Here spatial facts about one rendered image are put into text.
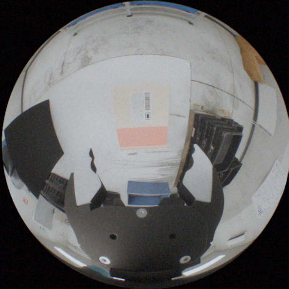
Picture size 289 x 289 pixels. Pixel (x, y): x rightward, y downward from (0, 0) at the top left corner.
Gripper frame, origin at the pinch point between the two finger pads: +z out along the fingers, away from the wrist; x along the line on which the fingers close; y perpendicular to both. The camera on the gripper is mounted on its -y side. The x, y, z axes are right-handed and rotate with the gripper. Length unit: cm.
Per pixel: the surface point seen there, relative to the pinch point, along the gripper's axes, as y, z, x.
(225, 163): 47, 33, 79
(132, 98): -4.8, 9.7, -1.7
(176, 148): 13.5, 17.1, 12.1
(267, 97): -71, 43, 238
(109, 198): 42.2, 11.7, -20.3
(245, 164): 109, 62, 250
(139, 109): -2.4, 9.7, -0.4
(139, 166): 21.2, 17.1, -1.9
